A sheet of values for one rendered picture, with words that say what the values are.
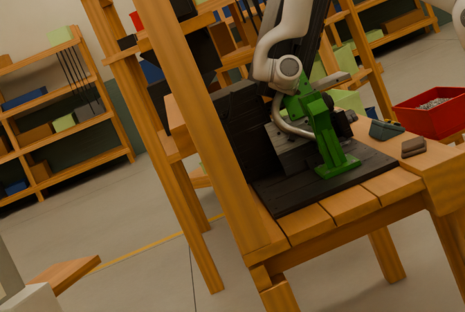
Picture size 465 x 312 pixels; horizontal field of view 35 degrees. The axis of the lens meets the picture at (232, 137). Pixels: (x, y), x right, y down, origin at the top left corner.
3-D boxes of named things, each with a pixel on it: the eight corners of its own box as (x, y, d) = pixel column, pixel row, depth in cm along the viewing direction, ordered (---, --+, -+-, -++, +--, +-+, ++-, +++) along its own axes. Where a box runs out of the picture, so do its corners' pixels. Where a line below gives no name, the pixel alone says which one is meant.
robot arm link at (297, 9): (262, -12, 225) (250, 83, 236) (315, -5, 225) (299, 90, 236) (263, -17, 233) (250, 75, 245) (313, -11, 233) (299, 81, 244)
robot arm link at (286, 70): (268, 87, 244) (297, 90, 244) (271, 77, 231) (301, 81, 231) (272, 63, 246) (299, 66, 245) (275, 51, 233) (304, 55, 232)
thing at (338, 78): (342, 77, 295) (339, 70, 294) (352, 79, 279) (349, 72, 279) (252, 116, 293) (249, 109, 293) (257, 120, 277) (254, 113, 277)
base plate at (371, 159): (320, 125, 336) (319, 121, 336) (400, 165, 228) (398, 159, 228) (236, 162, 334) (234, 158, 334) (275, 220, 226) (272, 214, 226)
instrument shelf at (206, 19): (198, 27, 315) (195, 19, 315) (216, 21, 226) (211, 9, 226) (144, 50, 314) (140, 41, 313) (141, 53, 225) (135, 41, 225)
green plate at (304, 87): (318, 112, 273) (295, 60, 276) (321, 109, 265) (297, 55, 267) (290, 124, 273) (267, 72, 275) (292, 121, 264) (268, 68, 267)
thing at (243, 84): (278, 153, 306) (246, 77, 301) (291, 165, 276) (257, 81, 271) (237, 171, 305) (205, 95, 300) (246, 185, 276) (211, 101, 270)
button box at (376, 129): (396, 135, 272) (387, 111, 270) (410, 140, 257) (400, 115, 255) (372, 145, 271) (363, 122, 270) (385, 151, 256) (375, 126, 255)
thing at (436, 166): (347, 134, 359) (336, 106, 356) (484, 198, 211) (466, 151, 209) (321, 145, 358) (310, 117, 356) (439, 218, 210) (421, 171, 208)
